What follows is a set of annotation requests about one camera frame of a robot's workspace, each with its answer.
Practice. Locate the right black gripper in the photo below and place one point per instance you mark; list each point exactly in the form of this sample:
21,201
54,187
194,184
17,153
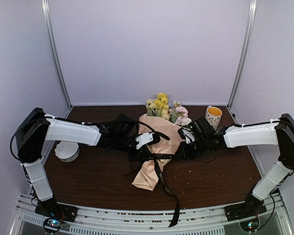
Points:
185,153

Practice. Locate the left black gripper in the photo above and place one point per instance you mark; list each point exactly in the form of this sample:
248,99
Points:
142,152

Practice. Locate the pink fake flower stem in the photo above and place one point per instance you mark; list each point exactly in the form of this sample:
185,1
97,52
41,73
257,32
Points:
179,114

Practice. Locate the black ribbon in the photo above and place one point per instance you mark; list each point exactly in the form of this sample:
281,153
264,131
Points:
149,172

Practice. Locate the pale yellow fake flower stem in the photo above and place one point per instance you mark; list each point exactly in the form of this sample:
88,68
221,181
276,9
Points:
151,107

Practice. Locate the bright yellow fake flower stem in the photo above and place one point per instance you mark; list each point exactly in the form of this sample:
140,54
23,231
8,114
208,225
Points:
162,107

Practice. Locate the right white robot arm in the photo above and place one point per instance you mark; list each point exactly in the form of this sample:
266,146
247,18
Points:
278,132

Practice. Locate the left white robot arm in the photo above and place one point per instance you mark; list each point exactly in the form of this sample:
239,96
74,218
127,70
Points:
38,128

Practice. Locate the patterned mug with yellow inside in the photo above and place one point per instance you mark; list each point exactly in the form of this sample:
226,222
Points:
213,116

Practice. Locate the white scalloped bowl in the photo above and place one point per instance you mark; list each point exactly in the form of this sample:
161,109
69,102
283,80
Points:
67,151

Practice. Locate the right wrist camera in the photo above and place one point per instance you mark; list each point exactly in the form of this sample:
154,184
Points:
186,135

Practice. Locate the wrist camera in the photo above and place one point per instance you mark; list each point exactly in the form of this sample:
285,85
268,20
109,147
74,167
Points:
186,135
146,138

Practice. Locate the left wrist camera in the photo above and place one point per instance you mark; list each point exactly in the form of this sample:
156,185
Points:
146,138

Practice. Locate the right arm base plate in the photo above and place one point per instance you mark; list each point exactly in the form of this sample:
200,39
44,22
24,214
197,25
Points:
242,211

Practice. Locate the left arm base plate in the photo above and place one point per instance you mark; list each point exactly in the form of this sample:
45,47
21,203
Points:
58,211

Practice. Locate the front aluminium rail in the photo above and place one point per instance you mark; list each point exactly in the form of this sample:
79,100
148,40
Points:
202,221

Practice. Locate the right aluminium frame post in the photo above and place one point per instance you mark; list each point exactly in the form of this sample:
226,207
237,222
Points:
251,17

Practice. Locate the aluminium frame post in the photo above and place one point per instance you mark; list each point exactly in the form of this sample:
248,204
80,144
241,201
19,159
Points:
251,17
55,57

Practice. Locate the left aluminium frame post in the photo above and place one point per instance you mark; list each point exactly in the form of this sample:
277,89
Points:
55,57

